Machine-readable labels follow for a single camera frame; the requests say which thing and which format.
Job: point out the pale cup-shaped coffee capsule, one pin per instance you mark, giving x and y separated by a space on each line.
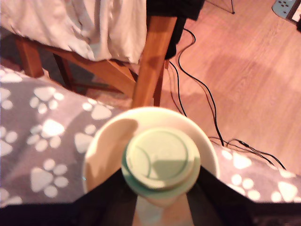
160 160

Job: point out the floral print ceramic mug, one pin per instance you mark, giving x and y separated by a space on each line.
110 141

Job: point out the grey paw print cloth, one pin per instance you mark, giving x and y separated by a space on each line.
23 141

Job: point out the wooden high chair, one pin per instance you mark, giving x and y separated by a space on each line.
152 58

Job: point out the white garment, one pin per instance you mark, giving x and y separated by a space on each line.
70 23

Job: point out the black garment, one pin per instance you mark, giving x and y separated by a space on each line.
174 7

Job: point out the blue dotted mat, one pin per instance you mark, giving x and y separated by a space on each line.
283 7

